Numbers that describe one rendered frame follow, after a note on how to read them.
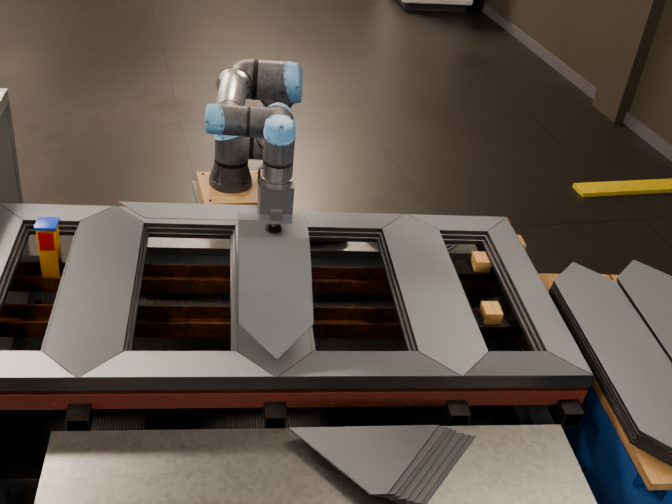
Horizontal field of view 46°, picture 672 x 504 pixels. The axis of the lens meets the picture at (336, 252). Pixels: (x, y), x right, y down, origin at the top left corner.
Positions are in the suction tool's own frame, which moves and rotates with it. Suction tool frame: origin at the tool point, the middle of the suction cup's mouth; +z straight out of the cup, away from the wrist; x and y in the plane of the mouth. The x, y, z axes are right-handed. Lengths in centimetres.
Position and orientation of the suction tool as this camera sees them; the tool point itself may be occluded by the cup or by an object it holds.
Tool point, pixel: (273, 232)
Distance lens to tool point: 205.4
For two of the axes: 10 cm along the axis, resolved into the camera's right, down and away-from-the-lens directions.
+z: -1.0, 8.2, 5.6
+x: -1.7, -5.7, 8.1
